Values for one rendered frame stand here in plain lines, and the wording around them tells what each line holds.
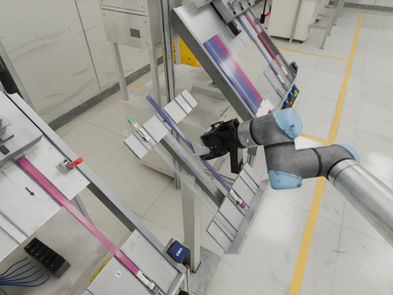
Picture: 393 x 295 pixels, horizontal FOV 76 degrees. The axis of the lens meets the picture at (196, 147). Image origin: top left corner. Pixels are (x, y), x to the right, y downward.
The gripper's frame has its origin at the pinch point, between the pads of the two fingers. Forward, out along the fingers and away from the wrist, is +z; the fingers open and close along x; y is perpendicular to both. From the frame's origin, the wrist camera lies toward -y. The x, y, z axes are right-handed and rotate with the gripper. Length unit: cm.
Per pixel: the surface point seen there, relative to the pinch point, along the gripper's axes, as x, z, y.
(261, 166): -97, 50, -76
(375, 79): -318, -12, -124
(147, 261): 33.9, 5.1, -11.3
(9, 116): 34, 7, 38
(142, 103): -51, 73, 19
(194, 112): -59, 46, -2
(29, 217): 44.9, 9.6, 18.3
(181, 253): 27.2, -0.1, -15.5
